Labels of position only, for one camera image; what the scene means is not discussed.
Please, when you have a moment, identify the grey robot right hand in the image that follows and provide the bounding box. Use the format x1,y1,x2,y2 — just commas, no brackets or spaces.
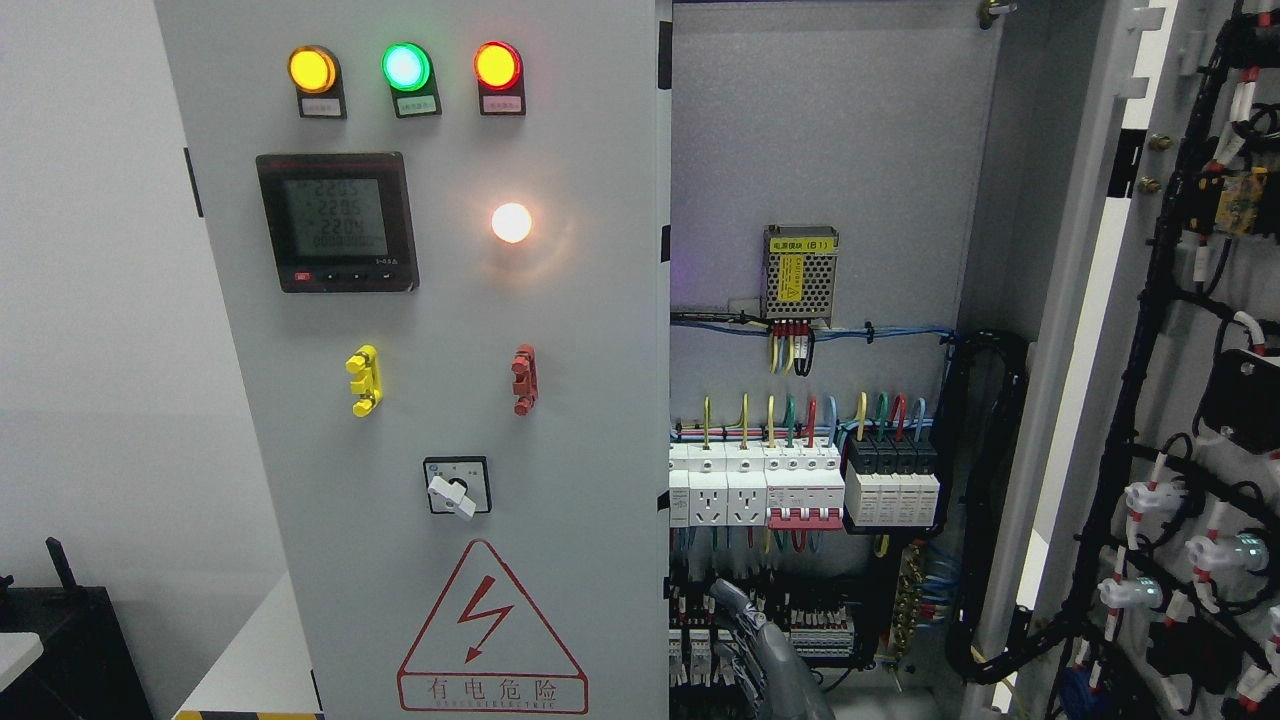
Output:
710,579,835,719

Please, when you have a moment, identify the grey cabinet door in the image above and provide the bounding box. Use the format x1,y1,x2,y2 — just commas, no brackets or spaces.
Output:
156,1,669,719
943,1,1277,719

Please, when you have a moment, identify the white socket module row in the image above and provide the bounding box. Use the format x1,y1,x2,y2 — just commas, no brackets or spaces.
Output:
668,442,767,528

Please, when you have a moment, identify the black white surge protector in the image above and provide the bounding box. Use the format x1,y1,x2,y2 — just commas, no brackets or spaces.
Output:
844,434,941,534

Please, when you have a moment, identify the red electric hazard warning sticker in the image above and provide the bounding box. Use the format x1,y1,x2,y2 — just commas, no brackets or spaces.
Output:
397,539,589,715

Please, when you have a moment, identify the metal mesh power supply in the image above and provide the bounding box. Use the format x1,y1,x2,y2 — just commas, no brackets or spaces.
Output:
760,224,840,322

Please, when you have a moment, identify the white glowing indicator light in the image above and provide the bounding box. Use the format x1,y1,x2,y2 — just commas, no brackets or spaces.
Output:
490,202,532,243

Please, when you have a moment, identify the black digital power meter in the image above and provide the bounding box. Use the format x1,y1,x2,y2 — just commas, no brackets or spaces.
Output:
256,152,419,293

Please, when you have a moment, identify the red indicator light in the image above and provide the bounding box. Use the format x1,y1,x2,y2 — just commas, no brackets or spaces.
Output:
474,41,526,117

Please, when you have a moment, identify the black box at left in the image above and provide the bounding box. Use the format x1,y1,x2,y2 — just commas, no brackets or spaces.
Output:
1,537,154,719

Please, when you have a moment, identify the green indicator light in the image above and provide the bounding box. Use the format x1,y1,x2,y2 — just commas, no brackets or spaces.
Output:
381,42,442,118

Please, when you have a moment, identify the yellow indicator light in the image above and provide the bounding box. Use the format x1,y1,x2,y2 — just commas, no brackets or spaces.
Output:
287,45,347,119

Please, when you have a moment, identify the red handle circuit breaker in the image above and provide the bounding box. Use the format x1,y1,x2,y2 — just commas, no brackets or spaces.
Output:
764,441,845,530

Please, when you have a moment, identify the black wire loom right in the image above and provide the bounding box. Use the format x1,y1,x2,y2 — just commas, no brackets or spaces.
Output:
940,331,1030,687

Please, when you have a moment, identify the white rotary selector switch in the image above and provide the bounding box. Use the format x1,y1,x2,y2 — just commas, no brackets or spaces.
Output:
422,455,492,520

